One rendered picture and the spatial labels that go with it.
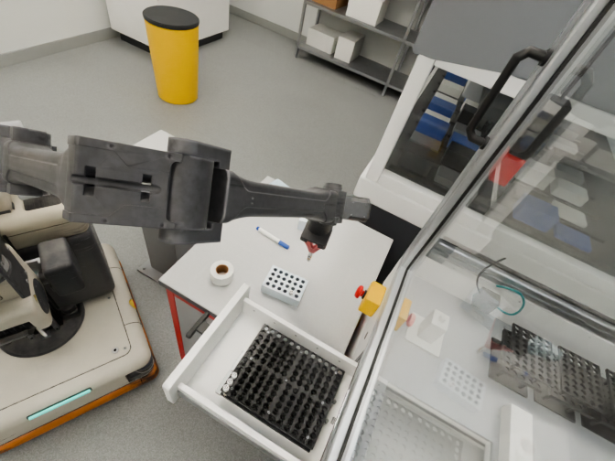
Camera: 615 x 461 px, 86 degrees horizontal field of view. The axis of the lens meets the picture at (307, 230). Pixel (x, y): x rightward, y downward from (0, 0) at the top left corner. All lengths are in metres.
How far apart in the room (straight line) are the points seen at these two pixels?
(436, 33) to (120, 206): 0.93
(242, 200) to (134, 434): 1.42
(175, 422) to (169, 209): 1.42
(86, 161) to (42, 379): 1.29
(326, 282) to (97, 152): 0.88
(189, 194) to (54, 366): 1.29
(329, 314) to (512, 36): 0.88
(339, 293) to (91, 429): 1.16
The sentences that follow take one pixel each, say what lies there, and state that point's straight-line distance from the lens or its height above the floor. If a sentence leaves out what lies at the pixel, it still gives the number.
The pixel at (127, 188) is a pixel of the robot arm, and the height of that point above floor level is 1.43.
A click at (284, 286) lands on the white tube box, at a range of 1.02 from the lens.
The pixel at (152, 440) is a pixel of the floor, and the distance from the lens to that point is 1.71.
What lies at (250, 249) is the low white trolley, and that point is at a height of 0.76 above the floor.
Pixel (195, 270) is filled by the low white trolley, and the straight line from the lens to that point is 1.09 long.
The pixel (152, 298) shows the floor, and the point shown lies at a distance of 1.94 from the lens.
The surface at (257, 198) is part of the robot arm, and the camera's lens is 0.43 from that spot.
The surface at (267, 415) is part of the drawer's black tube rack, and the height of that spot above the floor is 0.90.
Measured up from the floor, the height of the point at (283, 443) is 0.84.
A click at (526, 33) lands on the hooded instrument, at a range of 1.08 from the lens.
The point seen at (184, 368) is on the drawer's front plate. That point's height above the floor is 0.93.
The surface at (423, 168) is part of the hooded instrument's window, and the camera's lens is 1.25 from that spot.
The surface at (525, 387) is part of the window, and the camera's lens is 0.28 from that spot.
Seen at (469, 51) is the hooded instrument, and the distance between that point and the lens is 1.08.
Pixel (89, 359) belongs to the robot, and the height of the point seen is 0.28.
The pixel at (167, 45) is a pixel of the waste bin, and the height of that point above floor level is 0.50.
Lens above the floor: 1.66
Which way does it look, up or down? 47 degrees down
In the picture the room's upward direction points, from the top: 18 degrees clockwise
